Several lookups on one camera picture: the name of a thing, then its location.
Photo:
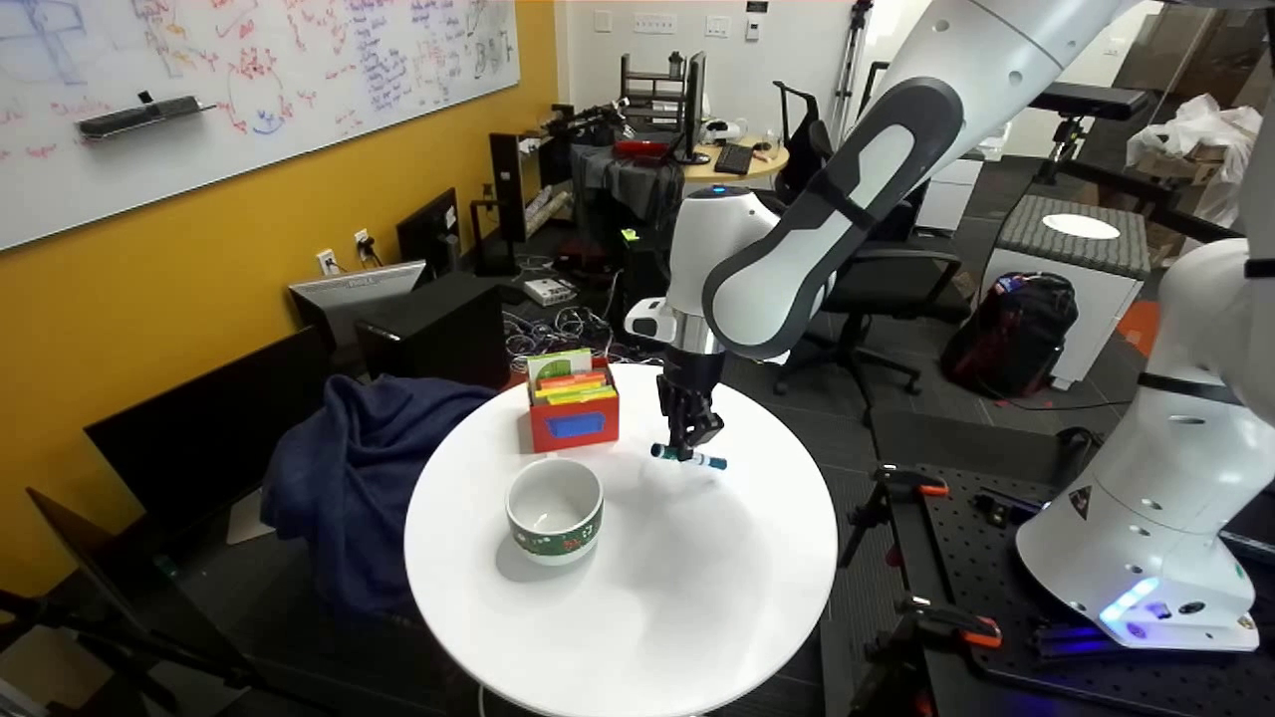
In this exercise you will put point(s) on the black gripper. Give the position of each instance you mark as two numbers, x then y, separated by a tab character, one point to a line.
696	386

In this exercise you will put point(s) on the green marker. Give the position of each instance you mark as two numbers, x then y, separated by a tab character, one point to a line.
692	460

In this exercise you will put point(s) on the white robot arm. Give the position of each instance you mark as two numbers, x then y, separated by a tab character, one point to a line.
850	202

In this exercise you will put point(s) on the red box with cards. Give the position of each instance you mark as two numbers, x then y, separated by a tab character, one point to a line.
571	427

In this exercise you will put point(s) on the orange and black clamp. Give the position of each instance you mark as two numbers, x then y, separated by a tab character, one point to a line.
900	492
948	630

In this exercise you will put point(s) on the black office chair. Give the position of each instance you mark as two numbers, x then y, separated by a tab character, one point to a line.
888	282

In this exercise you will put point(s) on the round wooden table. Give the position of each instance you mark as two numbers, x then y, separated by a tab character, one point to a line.
744	160

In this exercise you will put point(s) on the black perforated breadboard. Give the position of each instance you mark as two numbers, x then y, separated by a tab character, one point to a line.
980	560

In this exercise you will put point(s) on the black monitor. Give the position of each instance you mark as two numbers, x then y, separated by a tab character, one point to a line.
432	229

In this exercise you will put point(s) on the black backpack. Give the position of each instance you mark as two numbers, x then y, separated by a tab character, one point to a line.
1011	333

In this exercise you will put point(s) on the black metal rack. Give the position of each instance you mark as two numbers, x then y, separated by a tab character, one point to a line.
663	88

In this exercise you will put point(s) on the navy blue cloth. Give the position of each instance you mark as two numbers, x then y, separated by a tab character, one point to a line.
345	492

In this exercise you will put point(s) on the white flat panel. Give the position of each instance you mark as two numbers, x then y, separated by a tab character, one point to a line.
361	283

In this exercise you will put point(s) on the white cabinet with gray top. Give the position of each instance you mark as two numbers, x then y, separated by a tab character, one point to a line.
1108	314

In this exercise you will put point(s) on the whiteboard with writing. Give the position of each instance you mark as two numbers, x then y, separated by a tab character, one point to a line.
266	92

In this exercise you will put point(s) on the white crumpled bag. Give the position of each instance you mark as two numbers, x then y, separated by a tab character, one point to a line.
1201	147

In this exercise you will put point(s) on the black angled stand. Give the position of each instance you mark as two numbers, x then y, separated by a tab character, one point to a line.
80	560

